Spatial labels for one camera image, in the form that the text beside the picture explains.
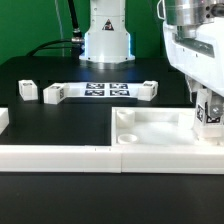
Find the white left fence rail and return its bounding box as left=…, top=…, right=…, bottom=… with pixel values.
left=0, top=108, right=9, bottom=134

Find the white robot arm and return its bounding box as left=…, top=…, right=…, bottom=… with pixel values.
left=79, top=0, right=224, bottom=119

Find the white front fence rail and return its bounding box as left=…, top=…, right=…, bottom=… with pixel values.
left=0, top=145, right=224, bottom=174

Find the black cable bundle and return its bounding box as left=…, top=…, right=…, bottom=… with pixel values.
left=26, top=0, right=85, bottom=58

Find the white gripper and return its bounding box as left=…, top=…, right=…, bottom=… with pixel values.
left=163, top=18, right=224, bottom=124

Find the white fence rail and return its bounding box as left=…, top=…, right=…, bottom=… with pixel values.
left=0, top=145, right=224, bottom=174
left=0, top=108, right=9, bottom=134

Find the white square table top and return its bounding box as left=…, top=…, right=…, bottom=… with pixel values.
left=111, top=107, right=224, bottom=146

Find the white fiducial marker base sheet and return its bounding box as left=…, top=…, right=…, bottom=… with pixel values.
left=68, top=82, right=141, bottom=98

